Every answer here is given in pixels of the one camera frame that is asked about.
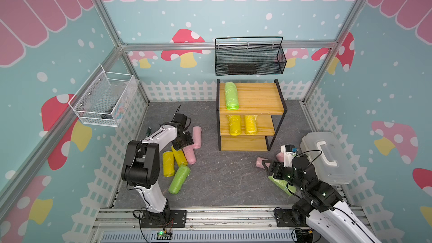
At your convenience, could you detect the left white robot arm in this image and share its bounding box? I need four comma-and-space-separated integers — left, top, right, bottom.
120, 113, 193, 225

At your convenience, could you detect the yellow trash bag roll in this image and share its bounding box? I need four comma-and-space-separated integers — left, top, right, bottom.
163, 151, 175, 178
244, 115, 258, 135
227, 115, 241, 136
171, 146, 188, 167

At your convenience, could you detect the green trash bag roll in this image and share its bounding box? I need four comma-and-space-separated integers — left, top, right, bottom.
225, 82, 240, 111
268, 176, 297, 196
168, 164, 191, 195

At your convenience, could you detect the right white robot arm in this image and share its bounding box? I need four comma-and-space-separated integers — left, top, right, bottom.
262, 154, 380, 243

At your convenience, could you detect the black wire mesh basket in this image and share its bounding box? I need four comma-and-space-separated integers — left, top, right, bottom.
214, 36, 287, 76

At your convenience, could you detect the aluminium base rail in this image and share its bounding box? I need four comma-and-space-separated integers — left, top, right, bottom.
87, 205, 300, 243

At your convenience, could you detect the pink trash bag roll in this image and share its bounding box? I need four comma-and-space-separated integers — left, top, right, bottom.
276, 152, 285, 163
192, 126, 202, 149
255, 157, 271, 169
182, 145, 196, 165

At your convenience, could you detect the wooden three-tier shelf black frame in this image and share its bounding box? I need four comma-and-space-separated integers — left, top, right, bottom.
216, 79, 288, 152

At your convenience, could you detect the white wire mesh basket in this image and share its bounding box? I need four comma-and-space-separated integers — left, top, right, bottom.
69, 65, 138, 127

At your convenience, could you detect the translucent plastic storage box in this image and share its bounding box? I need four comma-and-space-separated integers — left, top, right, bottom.
300, 132, 354, 185

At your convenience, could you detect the green circuit board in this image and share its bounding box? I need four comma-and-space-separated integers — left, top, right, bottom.
156, 231, 173, 240

